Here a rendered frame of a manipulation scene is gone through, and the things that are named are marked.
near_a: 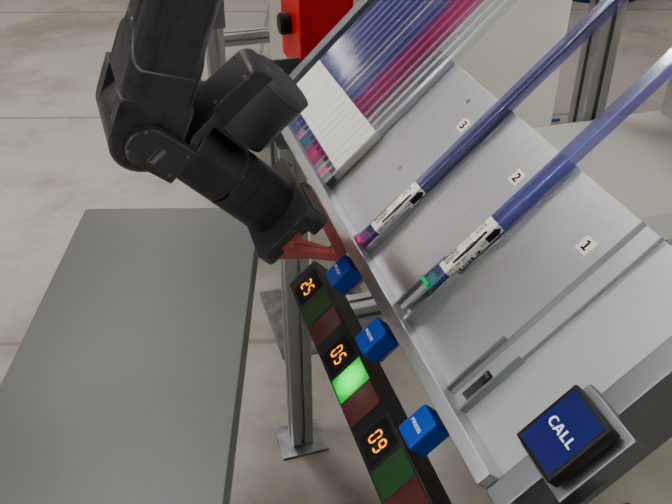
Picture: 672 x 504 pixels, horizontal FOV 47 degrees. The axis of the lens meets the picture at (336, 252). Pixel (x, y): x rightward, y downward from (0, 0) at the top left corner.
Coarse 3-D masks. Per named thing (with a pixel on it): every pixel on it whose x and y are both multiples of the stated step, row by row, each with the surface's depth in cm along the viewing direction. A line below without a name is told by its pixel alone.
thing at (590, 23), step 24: (624, 0) 68; (576, 24) 70; (600, 24) 69; (552, 48) 70; (576, 48) 69; (528, 72) 71; (504, 96) 71; (480, 120) 72; (456, 144) 72; (432, 168) 73
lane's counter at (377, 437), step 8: (376, 424) 64; (384, 424) 64; (368, 432) 64; (376, 432) 64; (384, 432) 63; (392, 432) 63; (360, 440) 65; (368, 440) 64; (376, 440) 63; (384, 440) 63; (392, 440) 62; (368, 448) 64; (376, 448) 63; (384, 448) 62; (368, 456) 63; (376, 456) 63
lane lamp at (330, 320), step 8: (328, 312) 76; (336, 312) 75; (320, 320) 76; (328, 320) 75; (336, 320) 75; (312, 328) 76; (320, 328) 76; (328, 328) 75; (312, 336) 76; (320, 336) 75
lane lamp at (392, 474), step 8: (400, 448) 61; (392, 456) 61; (400, 456) 61; (384, 464) 62; (392, 464) 61; (400, 464) 60; (408, 464) 60; (376, 472) 62; (384, 472) 61; (392, 472) 61; (400, 472) 60; (408, 472) 60; (376, 480) 61; (384, 480) 61; (392, 480) 60; (400, 480) 60; (408, 480) 59; (384, 488) 60; (392, 488) 60; (384, 496) 60
